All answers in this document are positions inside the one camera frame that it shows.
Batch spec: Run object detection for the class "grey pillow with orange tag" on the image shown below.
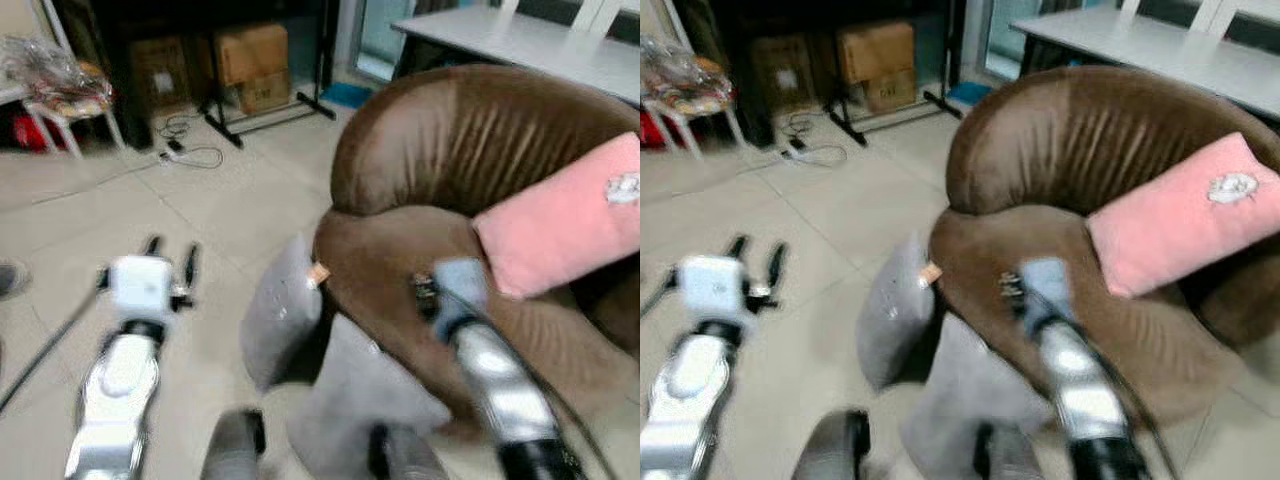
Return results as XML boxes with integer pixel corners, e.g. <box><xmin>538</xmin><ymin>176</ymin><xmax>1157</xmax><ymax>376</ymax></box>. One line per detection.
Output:
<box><xmin>239</xmin><ymin>234</ymin><xmax>332</xmax><ymax>393</ymax></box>
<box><xmin>856</xmin><ymin>233</ymin><xmax>944</xmax><ymax>393</ymax></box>

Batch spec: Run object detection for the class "large grey floor cushion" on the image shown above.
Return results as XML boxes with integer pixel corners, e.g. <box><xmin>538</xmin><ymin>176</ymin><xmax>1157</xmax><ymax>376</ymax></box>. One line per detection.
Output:
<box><xmin>287</xmin><ymin>314</ymin><xmax>453</xmax><ymax>480</ymax></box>
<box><xmin>900</xmin><ymin>314</ymin><xmax>1053</xmax><ymax>480</ymax></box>

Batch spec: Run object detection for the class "brown fabric sofa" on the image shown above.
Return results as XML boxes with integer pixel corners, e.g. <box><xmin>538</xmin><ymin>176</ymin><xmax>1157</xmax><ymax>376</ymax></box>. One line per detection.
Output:
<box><xmin>312</xmin><ymin>64</ymin><xmax>641</xmax><ymax>426</ymax></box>
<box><xmin>927</xmin><ymin>64</ymin><xmax>1280</xmax><ymax>426</ymax></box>

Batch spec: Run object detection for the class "pink pillow with white print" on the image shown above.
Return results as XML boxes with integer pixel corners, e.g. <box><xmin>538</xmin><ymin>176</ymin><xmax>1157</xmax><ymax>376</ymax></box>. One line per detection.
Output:
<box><xmin>1086</xmin><ymin>131</ymin><xmax>1280</xmax><ymax>300</ymax></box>
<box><xmin>472</xmin><ymin>131</ymin><xmax>641</xmax><ymax>301</ymax></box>

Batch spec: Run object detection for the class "blue floor mat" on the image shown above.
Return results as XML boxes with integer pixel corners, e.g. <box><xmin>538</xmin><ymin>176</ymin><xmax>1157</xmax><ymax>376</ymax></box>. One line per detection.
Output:
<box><xmin>319</xmin><ymin>81</ymin><xmax>374</xmax><ymax>110</ymax></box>
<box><xmin>944</xmin><ymin>81</ymin><xmax>994</xmax><ymax>107</ymax></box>

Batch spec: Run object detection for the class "black metal stand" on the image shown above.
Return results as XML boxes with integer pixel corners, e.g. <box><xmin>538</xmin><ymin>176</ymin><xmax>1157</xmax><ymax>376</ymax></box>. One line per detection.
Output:
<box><xmin>199</xmin><ymin>0</ymin><xmax>338</xmax><ymax>149</ymax></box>
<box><xmin>824</xmin><ymin>0</ymin><xmax>963</xmax><ymax>148</ymax></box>

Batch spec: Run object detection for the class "white stool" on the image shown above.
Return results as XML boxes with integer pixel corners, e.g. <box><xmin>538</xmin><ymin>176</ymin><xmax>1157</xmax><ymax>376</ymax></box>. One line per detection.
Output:
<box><xmin>642</xmin><ymin>70</ymin><xmax>748</xmax><ymax>153</ymax></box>
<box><xmin>20</xmin><ymin>70</ymin><xmax>128</xmax><ymax>159</ymax></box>

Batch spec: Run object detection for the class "red object under stool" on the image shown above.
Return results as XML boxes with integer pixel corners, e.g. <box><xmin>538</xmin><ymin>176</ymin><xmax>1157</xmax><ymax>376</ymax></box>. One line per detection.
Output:
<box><xmin>640</xmin><ymin>110</ymin><xmax>671</xmax><ymax>151</ymax></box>
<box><xmin>11</xmin><ymin>113</ymin><xmax>63</xmax><ymax>153</ymax></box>

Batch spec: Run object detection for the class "grey shoe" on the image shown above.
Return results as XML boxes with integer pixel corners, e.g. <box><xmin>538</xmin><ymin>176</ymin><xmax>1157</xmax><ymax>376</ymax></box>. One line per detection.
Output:
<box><xmin>0</xmin><ymin>261</ymin><xmax>32</xmax><ymax>300</ymax></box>

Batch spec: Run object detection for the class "grey left robot leg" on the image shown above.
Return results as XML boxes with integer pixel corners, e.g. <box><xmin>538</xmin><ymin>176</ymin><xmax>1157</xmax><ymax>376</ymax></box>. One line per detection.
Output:
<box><xmin>789</xmin><ymin>408</ymin><xmax>872</xmax><ymax>480</ymax></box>
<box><xmin>199</xmin><ymin>407</ymin><xmax>268</xmax><ymax>480</ymax></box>

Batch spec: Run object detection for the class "grey robot leg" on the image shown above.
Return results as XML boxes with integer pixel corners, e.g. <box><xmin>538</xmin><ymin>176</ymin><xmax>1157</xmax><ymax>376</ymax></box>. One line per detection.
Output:
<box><xmin>367</xmin><ymin>423</ymin><xmax>448</xmax><ymax>480</ymax></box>
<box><xmin>199</xmin><ymin>407</ymin><xmax>268</xmax><ymax>480</ymax></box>
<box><xmin>789</xmin><ymin>408</ymin><xmax>872</xmax><ymax>480</ymax></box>
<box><xmin>973</xmin><ymin>423</ymin><xmax>1048</xmax><ymax>480</ymax></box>

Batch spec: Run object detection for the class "grey right robot leg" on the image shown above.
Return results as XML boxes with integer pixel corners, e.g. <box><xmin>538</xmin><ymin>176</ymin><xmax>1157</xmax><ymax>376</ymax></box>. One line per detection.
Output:
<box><xmin>367</xmin><ymin>423</ymin><xmax>448</xmax><ymax>480</ymax></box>
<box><xmin>973</xmin><ymin>423</ymin><xmax>1048</xmax><ymax>480</ymax></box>

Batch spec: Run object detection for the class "small cardboard box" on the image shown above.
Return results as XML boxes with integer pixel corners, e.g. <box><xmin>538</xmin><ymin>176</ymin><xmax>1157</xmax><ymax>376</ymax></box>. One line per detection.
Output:
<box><xmin>129</xmin><ymin>37</ymin><xmax>192</xmax><ymax>111</ymax></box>
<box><xmin>751</xmin><ymin>37</ymin><xmax>814</xmax><ymax>111</ymax></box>

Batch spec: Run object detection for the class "clear plastic bag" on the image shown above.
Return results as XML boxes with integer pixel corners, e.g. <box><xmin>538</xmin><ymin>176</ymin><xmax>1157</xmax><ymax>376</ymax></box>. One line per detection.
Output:
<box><xmin>640</xmin><ymin>36</ymin><xmax>729</xmax><ymax>109</ymax></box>
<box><xmin>0</xmin><ymin>34</ymin><xmax>113</xmax><ymax>111</ymax></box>

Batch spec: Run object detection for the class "large cardboard box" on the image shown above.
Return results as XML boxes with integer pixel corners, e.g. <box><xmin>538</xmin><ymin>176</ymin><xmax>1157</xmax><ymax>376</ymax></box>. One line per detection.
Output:
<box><xmin>837</xmin><ymin>20</ymin><xmax>918</xmax><ymax>113</ymax></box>
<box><xmin>214</xmin><ymin>23</ymin><xmax>292</xmax><ymax>115</ymax></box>

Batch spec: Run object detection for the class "white table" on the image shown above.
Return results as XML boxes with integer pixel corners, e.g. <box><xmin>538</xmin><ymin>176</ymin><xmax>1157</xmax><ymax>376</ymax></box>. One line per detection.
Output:
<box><xmin>391</xmin><ymin>4</ymin><xmax>641</xmax><ymax>105</ymax></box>
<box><xmin>1009</xmin><ymin>4</ymin><xmax>1280</xmax><ymax>119</ymax></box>

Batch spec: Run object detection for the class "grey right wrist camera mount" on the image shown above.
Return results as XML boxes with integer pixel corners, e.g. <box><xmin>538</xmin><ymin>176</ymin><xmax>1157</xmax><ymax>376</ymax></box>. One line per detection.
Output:
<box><xmin>431</xmin><ymin>257</ymin><xmax>492</xmax><ymax>323</ymax></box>
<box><xmin>1017</xmin><ymin>257</ymin><xmax>1073</xmax><ymax>323</ymax></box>

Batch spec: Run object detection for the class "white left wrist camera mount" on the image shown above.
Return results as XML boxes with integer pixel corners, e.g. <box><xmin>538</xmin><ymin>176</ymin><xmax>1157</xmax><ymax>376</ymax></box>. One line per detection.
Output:
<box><xmin>674</xmin><ymin>255</ymin><xmax>752</xmax><ymax>327</ymax></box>
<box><xmin>107</xmin><ymin>255</ymin><xmax>180</xmax><ymax>324</ymax></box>

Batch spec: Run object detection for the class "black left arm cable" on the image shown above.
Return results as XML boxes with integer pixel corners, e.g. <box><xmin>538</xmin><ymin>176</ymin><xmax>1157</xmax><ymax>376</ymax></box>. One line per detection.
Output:
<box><xmin>0</xmin><ymin>268</ymin><xmax>113</xmax><ymax>413</ymax></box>
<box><xmin>640</xmin><ymin>268</ymin><xmax>683</xmax><ymax>323</ymax></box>

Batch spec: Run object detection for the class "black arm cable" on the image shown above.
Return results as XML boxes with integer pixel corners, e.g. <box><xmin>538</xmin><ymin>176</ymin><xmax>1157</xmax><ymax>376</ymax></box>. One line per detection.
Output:
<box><xmin>0</xmin><ymin>268</ymin><xmax>113</xmax><ymax>413</ymax></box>
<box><xmin>468</xmin><ymin>296</ymin><xmax>623</xmax><ymax>480</ymax></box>
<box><xmin>1050</xmin><ymin>296</ymin><xmax>1183</xmax><ymax>480</ymax></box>
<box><xmin>640</xmin><ymin>268</ymin><xmax>683</xmax><ymax>323</ymax></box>

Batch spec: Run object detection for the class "black floor cable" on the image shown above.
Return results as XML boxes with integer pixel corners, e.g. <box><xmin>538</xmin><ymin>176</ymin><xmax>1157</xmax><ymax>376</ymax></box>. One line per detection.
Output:
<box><xmin>778</xmin><ymin>112</ymin><xmax>851</xmax><ymax>168</ymax></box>
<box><xmin>152</xmin><ymin>113</ymin><xmax>227</xmax><ymax>171</ymax></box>

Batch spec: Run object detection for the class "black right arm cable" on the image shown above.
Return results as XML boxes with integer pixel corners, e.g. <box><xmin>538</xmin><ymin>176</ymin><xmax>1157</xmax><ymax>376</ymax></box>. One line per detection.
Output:
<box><xmin>468</xmin><ymin>296</ymin><xmax>623</xmax><ymax>480</ymax></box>
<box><xmin>1050</xmin><ymin>296</ymin><xmax>1183</xmax><ymax>480</ymax></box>

